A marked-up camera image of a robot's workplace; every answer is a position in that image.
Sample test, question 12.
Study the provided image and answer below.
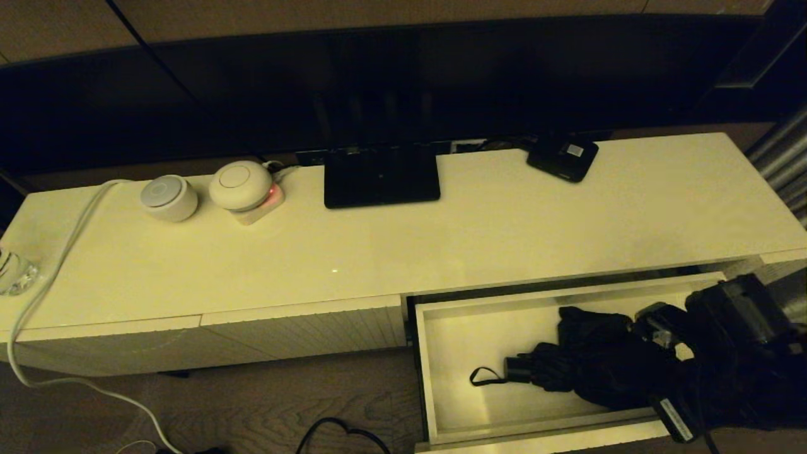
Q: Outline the black set-top box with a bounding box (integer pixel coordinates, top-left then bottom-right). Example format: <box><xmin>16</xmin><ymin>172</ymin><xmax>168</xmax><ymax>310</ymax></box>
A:
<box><xmin>527</xmin><ymin>135</ymin><xmax>600</xmax><ymax>183</ymax></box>

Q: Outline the thin black hanging cable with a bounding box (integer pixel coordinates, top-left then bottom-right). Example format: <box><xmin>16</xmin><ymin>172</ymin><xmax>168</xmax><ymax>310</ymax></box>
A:
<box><xmin>106</xmin><ymin>0</ymin><xmax>269</xmax><ymax>163</ymax></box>

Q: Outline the clear glass object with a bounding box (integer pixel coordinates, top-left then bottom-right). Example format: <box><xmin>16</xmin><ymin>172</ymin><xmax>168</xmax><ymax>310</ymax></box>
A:
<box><xmin>0</xmin><ymin>247</ymin><xmax>40</xmax><ymax>296</ymax></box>

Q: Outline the silver ribbed column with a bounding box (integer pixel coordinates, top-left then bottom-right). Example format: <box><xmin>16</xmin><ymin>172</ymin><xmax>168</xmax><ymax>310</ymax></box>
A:
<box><xmin>744</xmin><ymin>104</ymin><xmax>807</xmax><ymax>231</ymax></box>

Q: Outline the black floor cable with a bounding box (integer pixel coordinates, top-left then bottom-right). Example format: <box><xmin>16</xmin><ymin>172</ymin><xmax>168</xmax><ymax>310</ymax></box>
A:
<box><xmin>296</xmin><ymin>417</ymin><xmax>392</xmax><ymax>454</ymax></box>

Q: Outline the white speaker grey top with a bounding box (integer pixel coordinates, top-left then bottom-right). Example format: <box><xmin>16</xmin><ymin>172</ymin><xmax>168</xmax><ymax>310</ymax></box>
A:
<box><xmin>139</xmin><ymin>175</ymin><xmax>199</xmax><ymax>223</ymax></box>

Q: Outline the white TV cabinet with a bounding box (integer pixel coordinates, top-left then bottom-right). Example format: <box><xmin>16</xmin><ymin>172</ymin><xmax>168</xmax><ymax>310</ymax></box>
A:
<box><xmin>0</xmin><ymin>132</ymin><xmax>807</xmax><ymax>379</ymax></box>

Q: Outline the white cloth on floor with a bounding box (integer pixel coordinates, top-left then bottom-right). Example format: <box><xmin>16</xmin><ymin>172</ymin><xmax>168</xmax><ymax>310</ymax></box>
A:
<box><xmin>772</xmin><ymin>268</ymin><xmax>807</xmax><ymax>322</ymax></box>

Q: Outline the cream white ribbed drawer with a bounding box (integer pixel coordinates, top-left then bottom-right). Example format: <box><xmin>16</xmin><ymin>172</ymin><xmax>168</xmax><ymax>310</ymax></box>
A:
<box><xmin>405</xmin><ymin>272</ymin><xmax>732</xmax><ymax>454</ymax></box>

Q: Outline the white power cable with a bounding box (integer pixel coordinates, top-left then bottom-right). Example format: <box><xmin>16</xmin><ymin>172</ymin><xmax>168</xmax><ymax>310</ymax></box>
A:
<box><xmin>8</xmin><ymin>180</ymin><xmax>183</xmax><ymax>454</ymax></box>

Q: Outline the black television base plate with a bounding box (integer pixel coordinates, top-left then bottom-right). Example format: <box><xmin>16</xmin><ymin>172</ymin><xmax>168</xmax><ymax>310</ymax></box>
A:
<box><xmin>323</xmin><ymin>144</ymin><xmax>441</xmax><ymax>209</ymax></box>

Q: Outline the plain cream cabinet front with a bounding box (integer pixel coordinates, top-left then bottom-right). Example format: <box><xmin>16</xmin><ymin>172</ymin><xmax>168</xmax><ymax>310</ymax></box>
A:
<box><xmin>0</xmin><ymin>315</ymin><xmax>204</xmax><ymax>379</ymax></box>

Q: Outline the black umbrella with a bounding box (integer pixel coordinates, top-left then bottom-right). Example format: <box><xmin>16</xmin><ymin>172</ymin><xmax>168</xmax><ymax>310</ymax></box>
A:
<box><xmin>470</xmin><ymin>307</ymin><xmax>685</xmax><ymax>410</ymax></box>

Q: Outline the white power strip red light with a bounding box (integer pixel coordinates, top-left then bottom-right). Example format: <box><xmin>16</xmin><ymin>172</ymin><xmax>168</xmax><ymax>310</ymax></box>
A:
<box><xmin>232</xmin><ymin>183</ymin><xmax>286</xmax><ymax>226</ymax></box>

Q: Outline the large black television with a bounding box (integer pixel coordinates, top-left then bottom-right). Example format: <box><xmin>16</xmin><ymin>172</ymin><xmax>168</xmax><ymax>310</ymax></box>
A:
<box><xmin>0</xmin><ymin>16</ymin><xmax>807</xmax><ymax>174</ymax></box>

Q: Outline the wide ribbed cabinet front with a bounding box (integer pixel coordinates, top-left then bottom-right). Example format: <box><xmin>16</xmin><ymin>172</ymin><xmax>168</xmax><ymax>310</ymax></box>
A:
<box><xmin>200</xmin><ymin>294</ymin><xmax>407</xmax><ymax>366</ymax></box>

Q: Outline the white round dome device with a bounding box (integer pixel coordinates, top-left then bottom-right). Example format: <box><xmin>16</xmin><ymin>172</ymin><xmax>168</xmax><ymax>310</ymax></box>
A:
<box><xmin>208</xmin><ymin>160</ymin><xmax>274</xmax><ymax>212</ymax></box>

